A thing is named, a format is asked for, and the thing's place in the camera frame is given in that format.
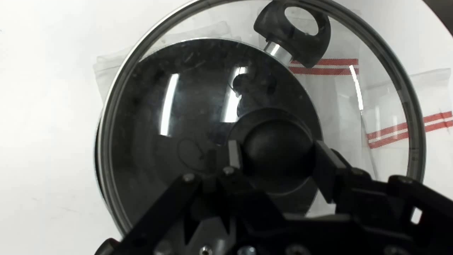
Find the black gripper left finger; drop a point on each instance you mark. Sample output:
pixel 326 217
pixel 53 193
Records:
pixel 234 156

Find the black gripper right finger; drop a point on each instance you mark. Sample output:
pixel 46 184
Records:
pixel 338 175

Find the glass lid with black knob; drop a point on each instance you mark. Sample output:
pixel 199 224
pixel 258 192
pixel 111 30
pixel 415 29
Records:
pixel 277 146

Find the clear zip bag red stripe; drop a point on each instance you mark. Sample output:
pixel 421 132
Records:
pixel 437 94
pixel 330 94

